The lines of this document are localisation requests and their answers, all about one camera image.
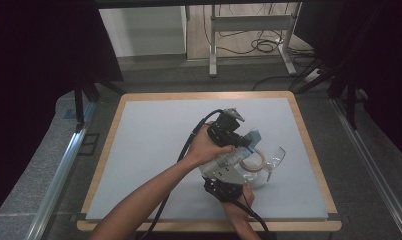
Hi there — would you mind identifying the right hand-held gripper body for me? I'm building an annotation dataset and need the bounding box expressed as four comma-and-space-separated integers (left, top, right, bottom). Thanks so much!
198, 159, 249, 203

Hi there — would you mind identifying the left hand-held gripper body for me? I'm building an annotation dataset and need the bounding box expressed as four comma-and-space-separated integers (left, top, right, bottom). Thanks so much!
207, 108, 252, 149

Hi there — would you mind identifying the clear plastic bag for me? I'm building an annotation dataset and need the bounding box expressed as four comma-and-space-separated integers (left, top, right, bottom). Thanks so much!
234, 145, 287, 188

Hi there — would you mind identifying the person's left hand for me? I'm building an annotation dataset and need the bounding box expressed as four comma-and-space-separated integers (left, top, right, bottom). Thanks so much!
183, 121, 237, 168

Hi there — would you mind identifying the person's right hand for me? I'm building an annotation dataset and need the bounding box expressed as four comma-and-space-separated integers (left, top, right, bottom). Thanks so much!
221, 183, 256, 218

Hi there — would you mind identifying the white table mat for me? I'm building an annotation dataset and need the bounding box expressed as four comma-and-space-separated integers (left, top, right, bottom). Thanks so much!
85, 97, 329, 221

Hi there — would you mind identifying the white power strip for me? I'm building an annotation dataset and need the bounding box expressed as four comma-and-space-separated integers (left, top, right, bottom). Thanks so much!
301, 67, 324, 84

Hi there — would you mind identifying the black tripod stand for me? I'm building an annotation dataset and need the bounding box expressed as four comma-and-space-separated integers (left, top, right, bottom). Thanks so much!
72, 77, 125, 133
293, 59, 368, 131

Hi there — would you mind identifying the white panel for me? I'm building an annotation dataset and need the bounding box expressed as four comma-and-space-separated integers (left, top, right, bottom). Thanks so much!
98, 5, 188, 58

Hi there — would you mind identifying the black curtain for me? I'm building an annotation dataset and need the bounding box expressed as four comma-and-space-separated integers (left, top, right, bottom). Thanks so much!
0, 0, 124, 223
294, 0, 402, 165

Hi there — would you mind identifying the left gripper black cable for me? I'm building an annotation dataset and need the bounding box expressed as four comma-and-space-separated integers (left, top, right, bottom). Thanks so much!
137, 108, 225, 240

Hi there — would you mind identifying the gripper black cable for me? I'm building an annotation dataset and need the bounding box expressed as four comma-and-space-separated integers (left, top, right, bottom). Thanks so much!
137, 108, 225, 240
233, 191, 272, 240

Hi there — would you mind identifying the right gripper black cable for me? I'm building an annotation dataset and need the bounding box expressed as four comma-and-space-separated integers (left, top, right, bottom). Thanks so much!
233, 191, 272, 240

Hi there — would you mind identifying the black coiled floor cable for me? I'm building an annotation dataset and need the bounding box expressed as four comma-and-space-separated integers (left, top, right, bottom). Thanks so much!
250, 37, 284, 55

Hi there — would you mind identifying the grey metal desk frame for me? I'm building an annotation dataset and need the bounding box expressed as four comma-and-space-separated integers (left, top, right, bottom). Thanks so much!
208, 2, 299, 78

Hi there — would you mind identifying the aluminium rail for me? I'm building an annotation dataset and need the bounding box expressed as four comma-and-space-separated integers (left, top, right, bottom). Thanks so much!
331, 98, 402, 236
25, 99, 98, 240

